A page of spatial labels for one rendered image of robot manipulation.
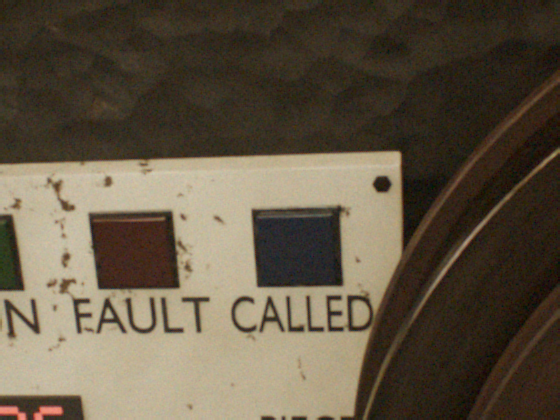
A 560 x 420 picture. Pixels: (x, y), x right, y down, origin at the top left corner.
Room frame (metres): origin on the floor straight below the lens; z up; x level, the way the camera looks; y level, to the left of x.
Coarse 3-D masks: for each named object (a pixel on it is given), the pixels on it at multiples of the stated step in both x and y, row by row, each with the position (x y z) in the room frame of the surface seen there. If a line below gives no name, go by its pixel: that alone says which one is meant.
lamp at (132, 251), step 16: (96, 224) 0.54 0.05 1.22; (112, 224) 0.54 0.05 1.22; (128, 224) 0.53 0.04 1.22; (144, 224) 0.53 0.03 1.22; (160, 224) 0.53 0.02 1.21; (96, 240) 0.54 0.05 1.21; (112, 240) 0.54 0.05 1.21; (128, 240) 0.53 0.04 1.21; (144, 240) 0.53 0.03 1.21; (160, 240) 0.53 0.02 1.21; (112, 256) 0.54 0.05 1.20; (128, 256) 0.53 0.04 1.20; (144, 256) 0.53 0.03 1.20; (160, 256) 0.53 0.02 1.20; (112, 272) 0.54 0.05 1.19; (128, 272) 0.53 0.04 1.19; (144, 272) 0.53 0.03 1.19; (160, 272) 0.53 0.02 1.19
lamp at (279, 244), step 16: (272, 224) 0.52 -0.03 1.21; (288, 224) 0.52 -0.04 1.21; (304, 224) 0.52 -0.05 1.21; (320, 224) 0.52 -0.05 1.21; (272, 240) 0.52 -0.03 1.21; (288, 240) 0.52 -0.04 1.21; (304, 240) 0.52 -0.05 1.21; (320, 240) 0.52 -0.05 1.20; (272, 256) 0.52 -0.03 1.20; (288, 256) 0.52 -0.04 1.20; (304, 256) 0.52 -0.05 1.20; (320, 256) 0.52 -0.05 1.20; (272, 272) 0.52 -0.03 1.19; (288, 272) 0.52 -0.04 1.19; (304, 272) 0.52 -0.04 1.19; (320, 272) 0.52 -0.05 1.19; (336, 272) 0.52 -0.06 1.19
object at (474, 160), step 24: (552, 96) 0.44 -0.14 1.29; (504, 120) 0.45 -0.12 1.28; (528, 120) 0.44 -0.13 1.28; (480, 144) 0.45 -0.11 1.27; (504, 144) 0.44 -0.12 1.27; (480, 168) 0.44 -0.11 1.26; (456, 192) 0.44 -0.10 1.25; (432, 216) 0.45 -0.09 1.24; (456, 216) 0.44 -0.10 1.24; (432, 240) 0.45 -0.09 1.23; (408, 264) 0.45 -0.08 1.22; (408, 288) 0.45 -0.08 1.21; (384, 312) 0.45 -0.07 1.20; (384, 336) 0.45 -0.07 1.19; (360, 384) 0.45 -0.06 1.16; (360, 408) 0.45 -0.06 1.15
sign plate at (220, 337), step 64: (0, 192) 0.55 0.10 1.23; (64, 192) 0.54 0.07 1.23; (128, 192) 0.54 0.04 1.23; (192, 192) 0.53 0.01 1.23; (256, 192) 0.53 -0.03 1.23; (320, 192) 0.52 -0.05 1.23; (384, 192) 0.52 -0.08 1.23; (64, 256) 0.55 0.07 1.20; (192, 256) 0.53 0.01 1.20; (256, 256) 0.53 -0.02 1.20; (384, 256) 0.52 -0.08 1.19; (0, 320) 0.55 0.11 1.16; (64, 320) 0.55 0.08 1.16; (128, 320) 0.54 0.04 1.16; (192, 320) 0.53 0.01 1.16; (256, 320) 0.53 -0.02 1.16; (320, 320) 0.52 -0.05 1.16; (0, 384) 0.55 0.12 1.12; (64, 384) 0.55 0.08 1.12; (128, 384) 0.54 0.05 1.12; (192, 384) 0.53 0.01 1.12; (256, 384) 0.53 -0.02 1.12; (320, 384) 0.52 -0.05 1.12
